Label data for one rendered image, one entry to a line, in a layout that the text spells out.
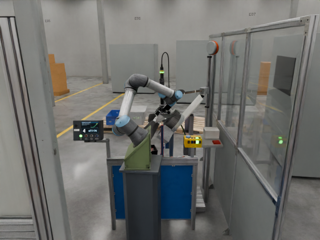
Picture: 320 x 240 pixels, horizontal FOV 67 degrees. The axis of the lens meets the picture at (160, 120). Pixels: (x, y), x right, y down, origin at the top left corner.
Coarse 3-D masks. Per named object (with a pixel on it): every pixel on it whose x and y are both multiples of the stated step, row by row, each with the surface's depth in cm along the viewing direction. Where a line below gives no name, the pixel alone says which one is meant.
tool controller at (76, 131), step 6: (78, 120) 225; (84, 120) 225; (90, 120) 225; (96, 120) 225; (102, 120) 232; (78, 126) 225; (84, 126) 225; (90, 126) 225; (96, 126) 225; (102, 126) 232; (78, 132) 225; (90, 132) 225; (96, 132) 225; (102, 132) 232; (78, 138) 226; (84, 138) 226; (90, 138) 226; (96, 138) 225; (102, 138) 232
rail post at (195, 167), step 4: (196, 168) 240; (196, 172) 242; (196, 176) 243; (196, 180) 244; (196, 184) 246; (196, 188) 247; (192, 192) 249; (196, 192) 248; (192, 196) 250; (196, 196) 250; (192, 200) 251; (192, 204) 253; (192, 208) 254; (192, 212) 256; (192, 216) 257; (192, 220) 259; (192, 224) 260; (192, 228) 262
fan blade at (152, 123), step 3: (150, 123) 270; (153, 123) 268; (156, 123) 267; (147, 126) 270; (153, 126) 266; (156, 126) 265; (153, 129) 264; (156, 129) 263; (150, 132) 263; (153, 132) 261; (153, 135) 259
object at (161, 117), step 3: (159, 114) 259; (162, 114) 257; (165, 114) 256; (168, 114) 256; (159, 117) 250; (162, 117) 246; (165, 117) 244; (168, 117) 241; (156, 120) 244; (159, 120) 241
